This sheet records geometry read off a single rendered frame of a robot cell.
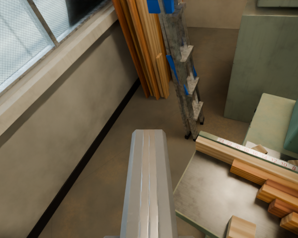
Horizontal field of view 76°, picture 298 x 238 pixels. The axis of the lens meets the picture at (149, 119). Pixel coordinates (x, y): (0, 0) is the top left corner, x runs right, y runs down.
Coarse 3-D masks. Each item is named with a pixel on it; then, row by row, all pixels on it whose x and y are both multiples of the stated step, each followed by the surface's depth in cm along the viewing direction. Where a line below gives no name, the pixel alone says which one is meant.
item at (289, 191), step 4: (268, 180) 42; (272, 180) 42; (268, 184) 42; (272, 184) 41; (276, 184) 41; (280, 184) 41; (276, 188) 41; (280, 188) 41; (284, 188) 40; (288, 188) 40; (284, 192) 40; (288, 192) 40; (292, 192) 40; (296, 192) 40; (296, 196) 39
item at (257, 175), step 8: (232, 168) 48; (240, 168) 46; (248, 168) 46; (256, 168) 45; (240, 176) 48; (248, 176) 46; (256, 176) 44; (264, 176) 44; (272, 176) 43; (288, 184) 42; (296, 184) 42
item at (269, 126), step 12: (264, 96) 74; (276, 96) 73; (264, 108) 71; (276, 108) 70; (288, 108) 69; (252, 120) 69; (264, 120) 68; (276, 120) 67; (288, 120) 66; (252, 132) 66; (264, 132) 65; (276, 132) 65; (252, 144) 63; (264, 144) 63; (276, 144) 62; (276, 156) 60; (288, 156) 59
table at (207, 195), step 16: (192, 160) 54; (208, 160) 53; (192, 176) 51; (208, 176) 50; (224, 176) 49; (176, 192) 49; (192, 192) 48; (208, 192) 48; (224, 192) 47; (240, 192) 46; (256, 192) 46; (176, 208) 47; (192, 208) 46; (208, 208) 46; (224, 208) 45; (240, 208) 44; (256, 208) 44; (192, 224) 47; (208, 224) 44; (224, 224) 43; (256, 224) 42; (272, 224) 41
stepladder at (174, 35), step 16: (160, 0) 82; (176, 0) 94; (160, 16) 89; (176, 16) 88; (176, 32) 108; (176, 48) 100; (192, 48) 111; (176, 64) 105; (192, 64) 124; (176, 80) 117; (192, 80) 130; (192, 96) 124; (192, 112) 137; (192, 128) 145
